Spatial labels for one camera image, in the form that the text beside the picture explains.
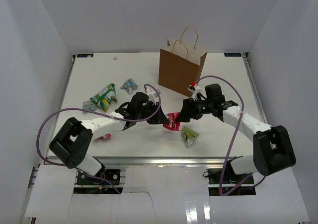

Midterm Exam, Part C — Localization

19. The blue corner label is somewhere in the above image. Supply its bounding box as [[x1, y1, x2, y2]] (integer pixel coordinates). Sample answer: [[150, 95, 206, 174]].
[[224, 53, 241, 57], [76, 53, 94, 58]]

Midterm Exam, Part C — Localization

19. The aluminium front rail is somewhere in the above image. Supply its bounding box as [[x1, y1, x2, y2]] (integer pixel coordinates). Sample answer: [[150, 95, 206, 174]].
[[44, 156, 254, 166]]

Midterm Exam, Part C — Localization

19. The purple cable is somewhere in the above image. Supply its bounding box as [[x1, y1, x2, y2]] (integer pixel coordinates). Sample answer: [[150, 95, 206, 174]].
[[196, 75, 264, 197], [36, 83, 162, 194]]

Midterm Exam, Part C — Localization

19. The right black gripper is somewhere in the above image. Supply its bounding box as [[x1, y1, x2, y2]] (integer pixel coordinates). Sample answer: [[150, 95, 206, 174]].
[[175, 97, 214, 123]]

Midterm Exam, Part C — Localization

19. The left blue corner label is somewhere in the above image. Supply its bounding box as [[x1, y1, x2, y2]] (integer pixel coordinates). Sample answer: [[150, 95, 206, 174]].
[[76, 53, 94, 58]]

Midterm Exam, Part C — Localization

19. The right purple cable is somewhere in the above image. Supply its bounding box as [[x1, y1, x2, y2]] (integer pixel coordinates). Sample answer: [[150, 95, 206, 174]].
[[196, 75, 264, 197]]

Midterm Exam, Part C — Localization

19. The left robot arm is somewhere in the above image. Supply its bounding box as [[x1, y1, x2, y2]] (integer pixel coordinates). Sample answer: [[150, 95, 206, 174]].
[[49, 92, 169, 184]]

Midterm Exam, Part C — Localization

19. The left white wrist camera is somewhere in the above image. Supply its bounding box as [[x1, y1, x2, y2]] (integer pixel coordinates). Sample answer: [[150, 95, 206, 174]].
[[145, 87, 160, 104]]

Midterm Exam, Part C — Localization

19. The pink red snack packet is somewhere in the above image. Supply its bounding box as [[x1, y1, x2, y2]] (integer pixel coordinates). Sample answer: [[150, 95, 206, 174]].
[[95, 134, 111, 140]]

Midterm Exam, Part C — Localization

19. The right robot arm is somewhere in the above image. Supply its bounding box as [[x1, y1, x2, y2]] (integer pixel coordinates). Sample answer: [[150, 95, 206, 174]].
[[176, 83, 296, 184]]

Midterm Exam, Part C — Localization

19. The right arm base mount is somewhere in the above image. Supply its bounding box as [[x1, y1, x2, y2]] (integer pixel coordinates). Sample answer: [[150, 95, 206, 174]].
[[203, 168, 256, 197]]

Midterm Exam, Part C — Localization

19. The large green snack bag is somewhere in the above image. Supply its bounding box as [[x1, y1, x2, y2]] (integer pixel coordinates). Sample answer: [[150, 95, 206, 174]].
[[90, 83, 118, 112]]

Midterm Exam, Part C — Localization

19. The brown paper bag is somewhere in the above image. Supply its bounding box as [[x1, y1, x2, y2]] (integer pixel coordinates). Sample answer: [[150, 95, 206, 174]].
[[158, 26, 207, 97]]

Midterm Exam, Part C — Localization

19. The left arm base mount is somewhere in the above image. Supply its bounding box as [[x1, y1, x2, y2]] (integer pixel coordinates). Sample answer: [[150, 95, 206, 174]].
[[74, 169, 123, 195]]

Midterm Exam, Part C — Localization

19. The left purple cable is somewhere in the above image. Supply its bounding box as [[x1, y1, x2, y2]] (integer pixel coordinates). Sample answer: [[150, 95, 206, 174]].
[[36, 83, 162, 194]]

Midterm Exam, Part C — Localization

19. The small green snack packet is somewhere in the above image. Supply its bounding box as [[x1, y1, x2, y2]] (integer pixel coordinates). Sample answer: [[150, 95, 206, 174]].
[[180, 126, 199, 148]]

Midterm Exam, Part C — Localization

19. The silver blue snack packet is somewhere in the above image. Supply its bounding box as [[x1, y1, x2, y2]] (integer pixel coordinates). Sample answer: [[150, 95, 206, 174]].
[[120, 78, 138, 94]]

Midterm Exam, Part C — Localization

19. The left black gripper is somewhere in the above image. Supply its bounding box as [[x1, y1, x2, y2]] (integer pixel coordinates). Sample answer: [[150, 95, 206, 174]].
[[136, 102, 169, 125]]

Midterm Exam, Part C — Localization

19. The right blue corner label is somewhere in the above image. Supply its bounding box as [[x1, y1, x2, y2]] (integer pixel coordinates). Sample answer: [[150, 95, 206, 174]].
[[224, 53, 241, 57]]

